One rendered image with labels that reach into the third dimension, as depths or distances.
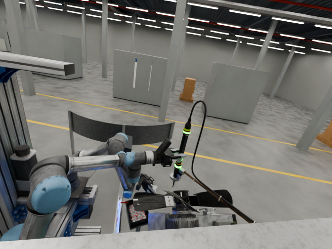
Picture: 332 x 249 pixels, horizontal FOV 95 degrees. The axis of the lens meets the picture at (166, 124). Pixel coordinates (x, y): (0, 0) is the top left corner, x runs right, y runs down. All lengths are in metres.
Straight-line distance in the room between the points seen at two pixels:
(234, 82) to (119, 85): 4.92
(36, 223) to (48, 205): 0.11
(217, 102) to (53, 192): 6.67
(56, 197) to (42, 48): 10.52
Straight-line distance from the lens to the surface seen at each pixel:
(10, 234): 1.13
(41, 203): 0.73
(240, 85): 7.07
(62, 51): 10.34
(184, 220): 1.18
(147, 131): 2.81
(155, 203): 1.20
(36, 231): 0.87
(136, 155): 0.84
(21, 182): 1.21
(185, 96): 8.95
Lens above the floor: 2.13
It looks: 24 degrees down
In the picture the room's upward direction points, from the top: 11 degrees clockwise
